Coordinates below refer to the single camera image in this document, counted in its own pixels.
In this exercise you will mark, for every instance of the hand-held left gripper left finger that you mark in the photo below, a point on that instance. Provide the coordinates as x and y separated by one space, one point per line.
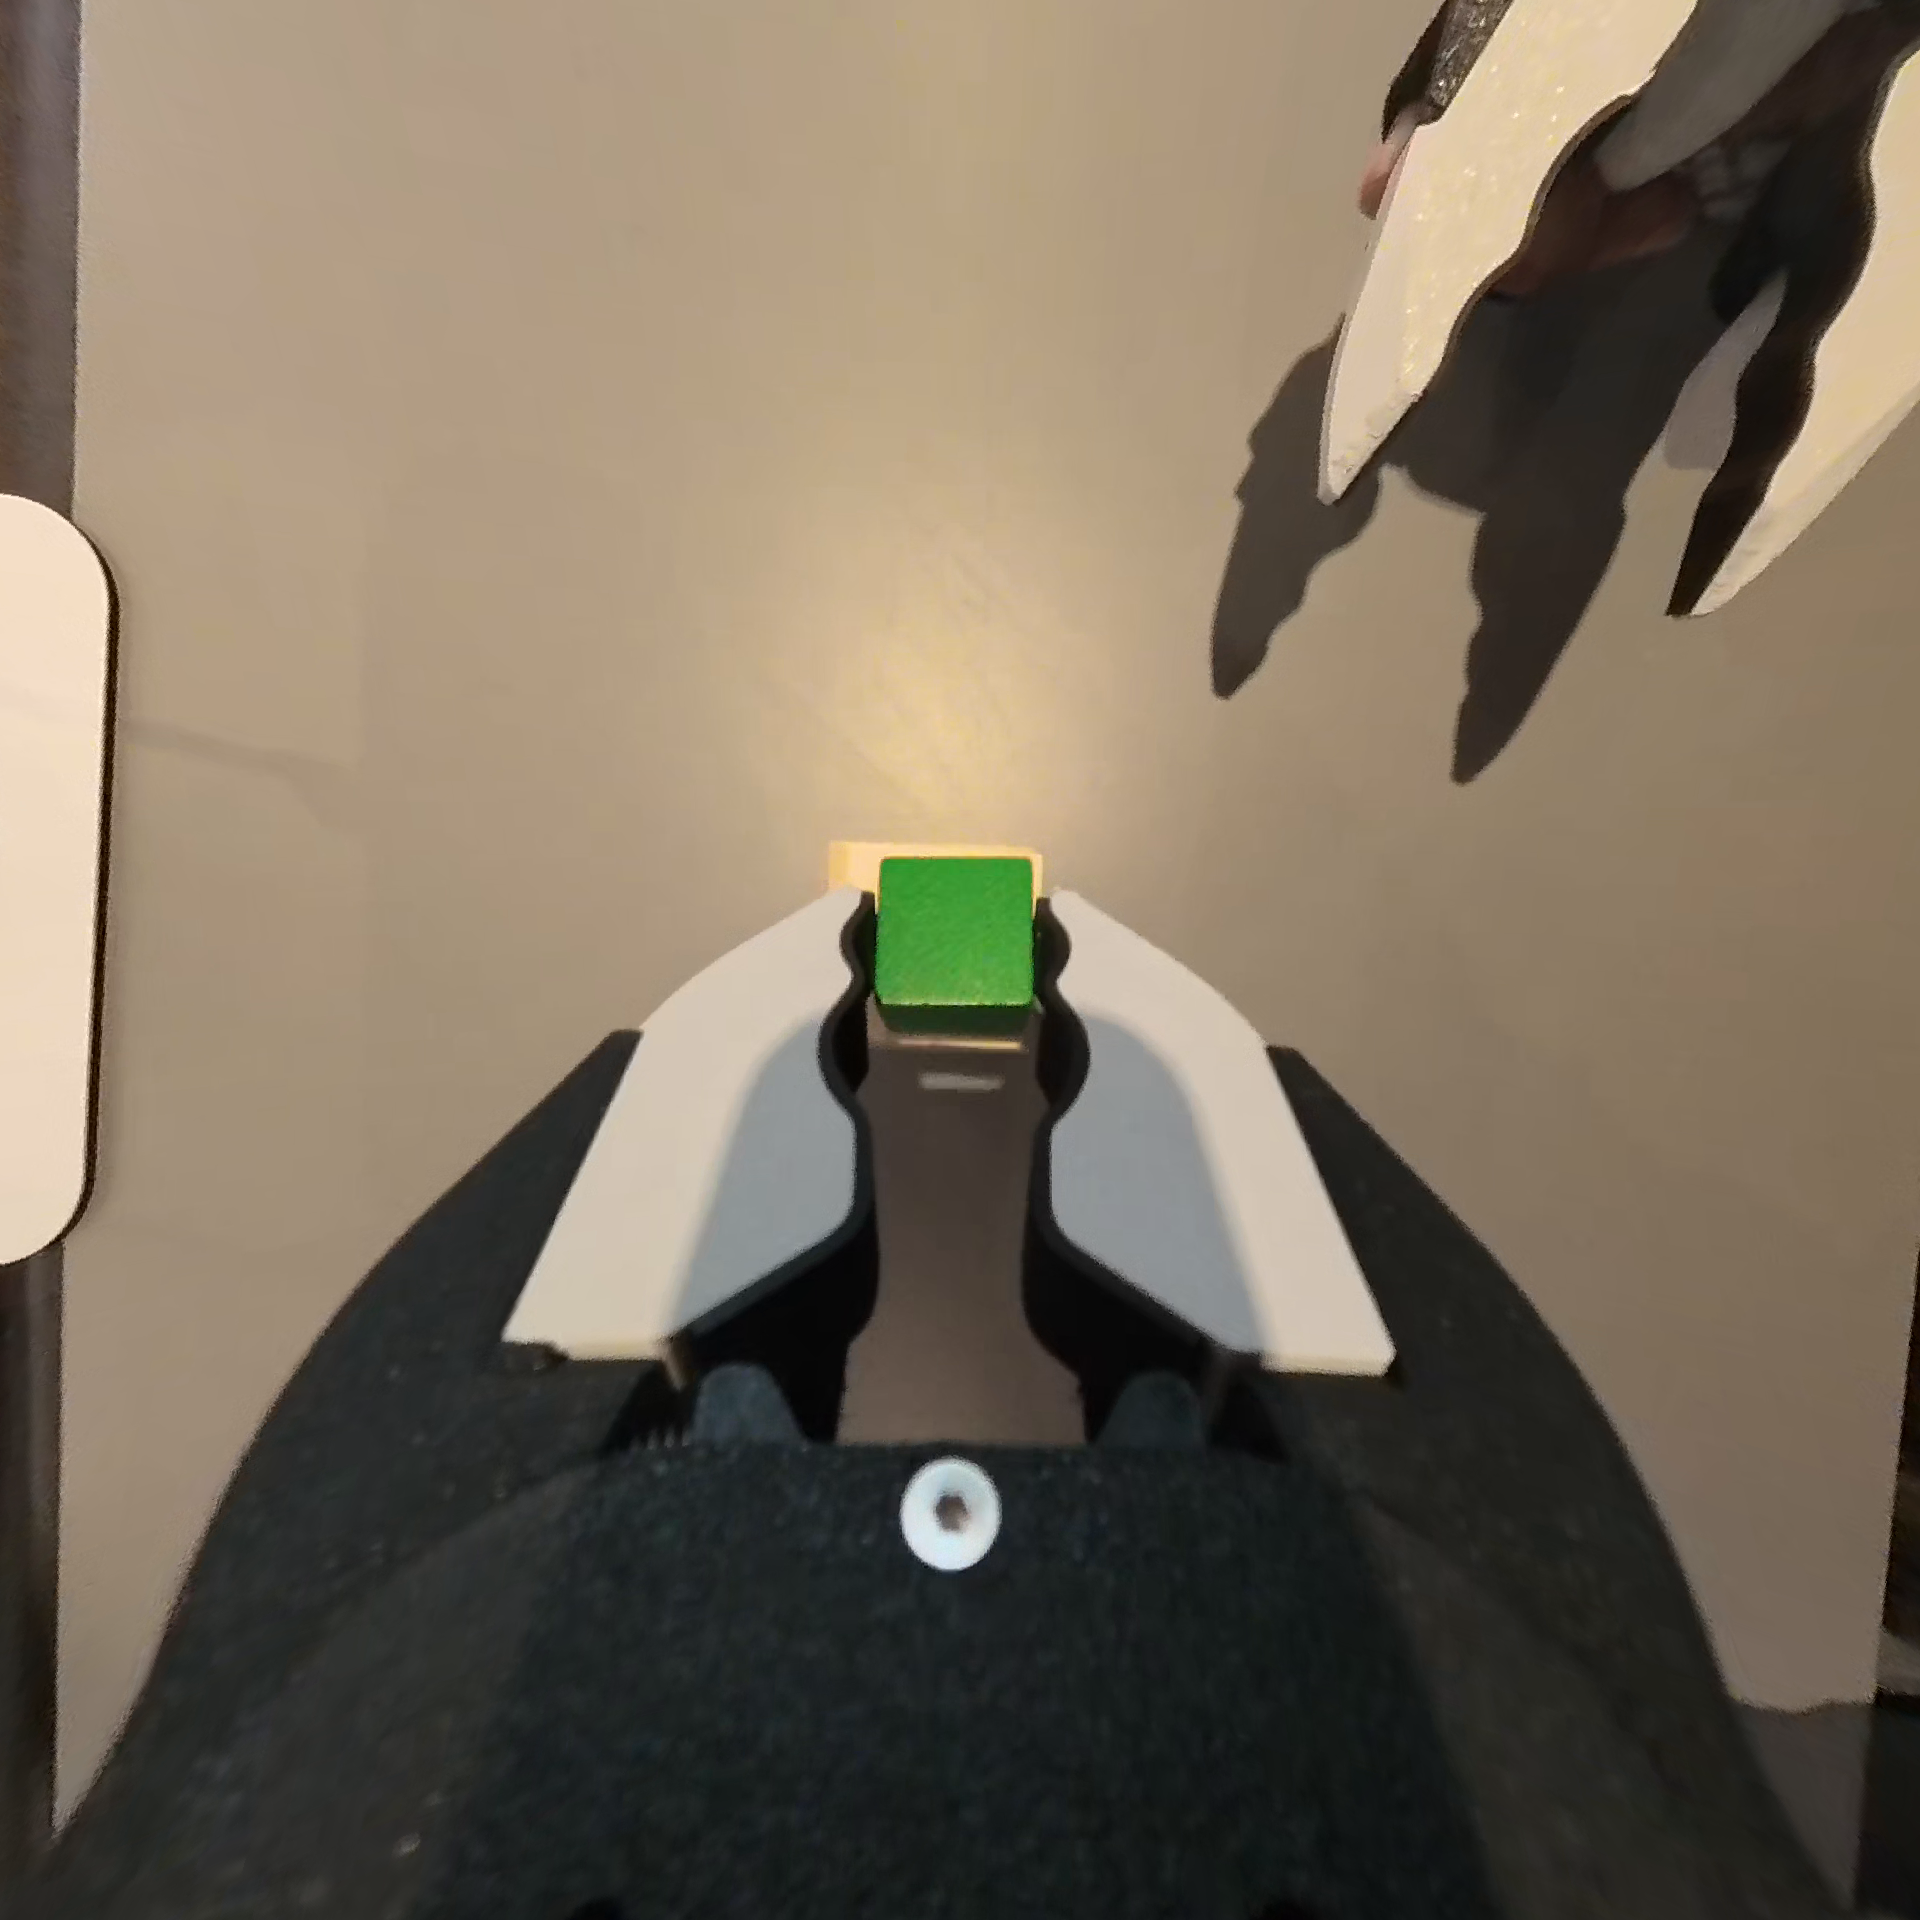
661 1139

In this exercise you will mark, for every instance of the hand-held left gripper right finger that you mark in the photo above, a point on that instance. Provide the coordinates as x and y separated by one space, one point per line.
1200 1171

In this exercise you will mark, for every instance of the natural wooden cube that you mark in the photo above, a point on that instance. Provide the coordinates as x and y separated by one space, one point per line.
857 861

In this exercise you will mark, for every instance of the person's right hand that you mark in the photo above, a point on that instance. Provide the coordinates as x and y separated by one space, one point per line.
1424 75

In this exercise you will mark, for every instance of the green wooden cube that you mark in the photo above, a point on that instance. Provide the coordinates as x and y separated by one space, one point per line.
959 929

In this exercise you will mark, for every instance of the wooden document stand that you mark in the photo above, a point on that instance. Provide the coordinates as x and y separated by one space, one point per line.
45 901

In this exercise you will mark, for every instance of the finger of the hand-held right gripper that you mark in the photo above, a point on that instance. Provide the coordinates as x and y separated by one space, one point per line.
1455 224
1845 405

